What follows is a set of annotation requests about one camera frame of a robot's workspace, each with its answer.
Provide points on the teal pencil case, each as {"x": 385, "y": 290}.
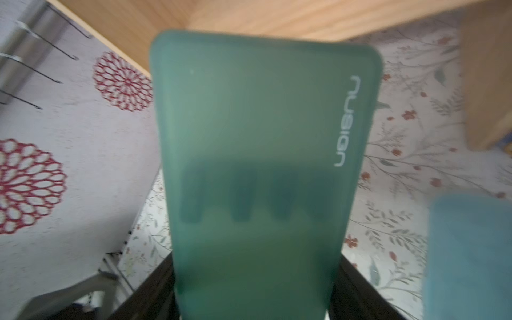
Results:
{"x": 468, "y": 271}

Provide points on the black wire wall rack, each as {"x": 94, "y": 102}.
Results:
{"x": 35, "y": 34}

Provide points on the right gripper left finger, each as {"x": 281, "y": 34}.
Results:
{"x": 154, "y": 298}

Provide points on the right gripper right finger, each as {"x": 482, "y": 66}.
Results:
{"x": 354, "y": 298}

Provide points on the wooden two-tier shelf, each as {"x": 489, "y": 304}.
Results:
{"x": 128, "y": 28}

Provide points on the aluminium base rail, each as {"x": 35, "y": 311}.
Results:
{"x": 96, "y": 297}

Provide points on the dark green pencil case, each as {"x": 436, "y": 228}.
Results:
{"x": 262, "y": 142}

